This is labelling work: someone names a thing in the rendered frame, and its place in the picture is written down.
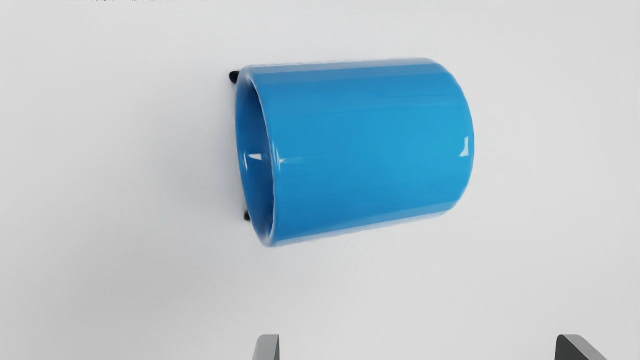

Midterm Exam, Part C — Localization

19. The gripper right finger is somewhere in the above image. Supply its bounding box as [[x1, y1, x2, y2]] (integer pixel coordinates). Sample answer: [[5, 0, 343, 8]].
[[555, 334, 609, 360]]

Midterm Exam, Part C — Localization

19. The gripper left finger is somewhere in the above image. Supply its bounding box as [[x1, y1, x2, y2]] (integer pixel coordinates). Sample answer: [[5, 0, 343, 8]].
[[251, 334, 281, 360]]

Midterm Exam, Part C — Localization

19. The blue glossy mug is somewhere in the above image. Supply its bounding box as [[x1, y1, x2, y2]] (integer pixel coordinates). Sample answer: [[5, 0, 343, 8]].
[[228, 57, 475, 248]]

